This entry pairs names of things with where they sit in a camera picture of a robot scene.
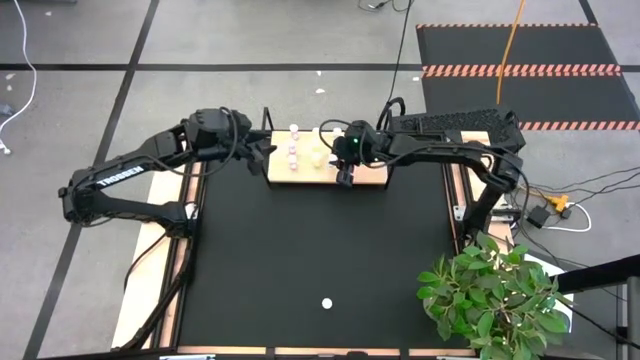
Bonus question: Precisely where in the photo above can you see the black metal table frame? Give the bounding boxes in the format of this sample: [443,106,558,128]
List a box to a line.
[119,112,506,352]

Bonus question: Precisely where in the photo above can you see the white floor cable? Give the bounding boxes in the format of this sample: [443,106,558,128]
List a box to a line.
[0,0,37,157]

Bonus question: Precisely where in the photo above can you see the thick black cable loop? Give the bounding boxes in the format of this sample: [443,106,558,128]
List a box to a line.
[375,96,407,132]

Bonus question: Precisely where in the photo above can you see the wooden shelf black metal frame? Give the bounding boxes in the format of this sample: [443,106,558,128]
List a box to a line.
[257,106,399,190]

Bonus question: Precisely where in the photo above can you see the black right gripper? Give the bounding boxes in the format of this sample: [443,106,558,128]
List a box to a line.
[327,119,396,189]

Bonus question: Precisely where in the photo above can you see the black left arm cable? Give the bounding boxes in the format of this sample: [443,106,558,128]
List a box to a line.
[142,106,240,179]

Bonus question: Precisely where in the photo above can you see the black power brick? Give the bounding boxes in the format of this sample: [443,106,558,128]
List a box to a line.
[527,205,551,229]

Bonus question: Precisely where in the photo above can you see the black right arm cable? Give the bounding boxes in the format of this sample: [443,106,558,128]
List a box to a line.
[318,118,354,152]

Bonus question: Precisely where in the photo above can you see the white power cable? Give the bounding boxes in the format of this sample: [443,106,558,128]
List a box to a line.
[542,202,594,234]

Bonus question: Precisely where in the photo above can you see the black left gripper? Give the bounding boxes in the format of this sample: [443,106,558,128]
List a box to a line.
[180,107,278,176]

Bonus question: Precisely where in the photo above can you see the black perforated computer case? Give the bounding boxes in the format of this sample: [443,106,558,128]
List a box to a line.
[388,105,527,156]

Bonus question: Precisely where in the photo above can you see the black floor cable with plug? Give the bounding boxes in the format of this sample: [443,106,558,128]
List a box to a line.
[357,0,424,12]

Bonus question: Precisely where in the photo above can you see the yellow cable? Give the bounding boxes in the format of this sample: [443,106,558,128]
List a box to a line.
[494,0,527,106]

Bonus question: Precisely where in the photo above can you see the grey metal post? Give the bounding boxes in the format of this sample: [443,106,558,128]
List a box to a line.
[615,274,640,360]

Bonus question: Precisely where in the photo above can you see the yellow power plug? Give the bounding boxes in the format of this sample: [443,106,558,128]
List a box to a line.
[549,193,571,214]

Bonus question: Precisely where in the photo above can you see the black mat orange hazard stripes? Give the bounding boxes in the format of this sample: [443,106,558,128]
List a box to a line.
[415,22,640,132]

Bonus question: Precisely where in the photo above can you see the long black cable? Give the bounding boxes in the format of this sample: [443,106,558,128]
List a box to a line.
[387,0,414,104]

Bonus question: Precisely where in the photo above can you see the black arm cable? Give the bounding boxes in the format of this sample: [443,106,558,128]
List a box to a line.
[142,106,240,179]
[318,118,354,152]

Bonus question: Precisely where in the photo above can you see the thin black cable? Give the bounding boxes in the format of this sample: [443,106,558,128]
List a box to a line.
[569,182,640,201]
[559,166,640,192]

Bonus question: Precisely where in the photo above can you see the black metal bar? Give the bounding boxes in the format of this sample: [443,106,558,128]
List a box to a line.
[554,253,640,294]

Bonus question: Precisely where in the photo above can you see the green potted plant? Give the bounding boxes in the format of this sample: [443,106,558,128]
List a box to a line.
[414,231,576,360]

